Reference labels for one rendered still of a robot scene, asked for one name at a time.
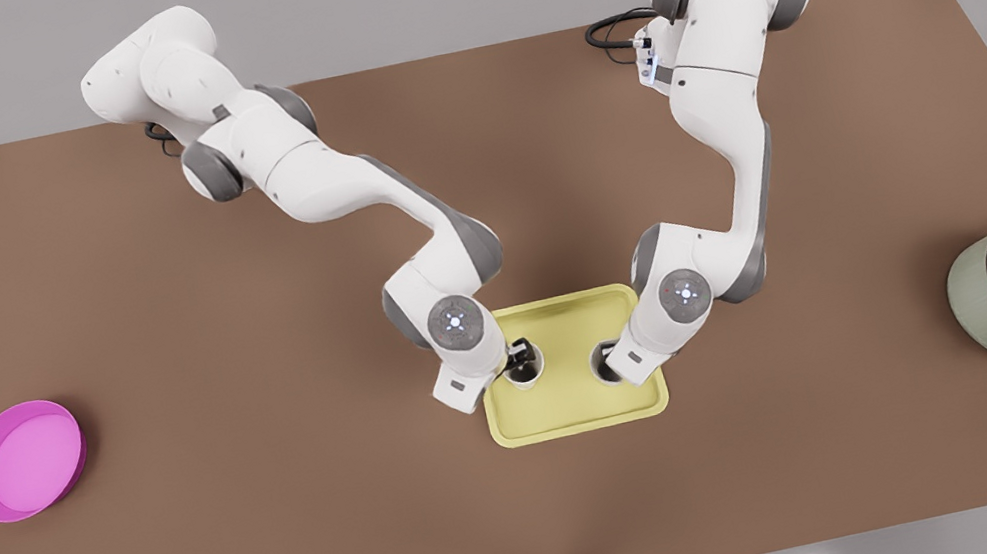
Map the white IKEA cup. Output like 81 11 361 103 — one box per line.
499 337 549 393
587 337 632 389

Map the yellow rectangular tray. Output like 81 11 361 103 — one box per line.
467 278 675 452

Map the pink round bowl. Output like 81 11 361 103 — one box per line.
0 392 98 525

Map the black cable loop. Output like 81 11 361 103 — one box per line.
581 5 668 75
143 117 187 163

